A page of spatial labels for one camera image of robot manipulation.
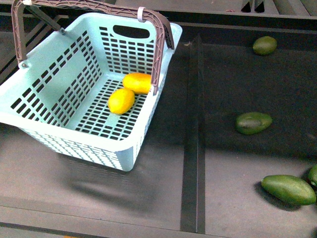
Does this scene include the green avocado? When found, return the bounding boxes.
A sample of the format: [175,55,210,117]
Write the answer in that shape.
[261,175,317,206]
[253,36,277,56]
[235,112,273,135]

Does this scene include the yellow mango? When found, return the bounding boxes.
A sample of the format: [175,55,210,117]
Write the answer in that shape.
[122,72,151,94]

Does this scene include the yellow lemon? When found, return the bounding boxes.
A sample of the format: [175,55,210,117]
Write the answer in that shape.
[108,88,135,115]

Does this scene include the light blue plastic basket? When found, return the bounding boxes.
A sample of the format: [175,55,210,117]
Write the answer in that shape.
[0,12,183,172]

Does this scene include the brown basket handle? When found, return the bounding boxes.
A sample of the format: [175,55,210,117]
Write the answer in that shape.
[11,0,175,95]

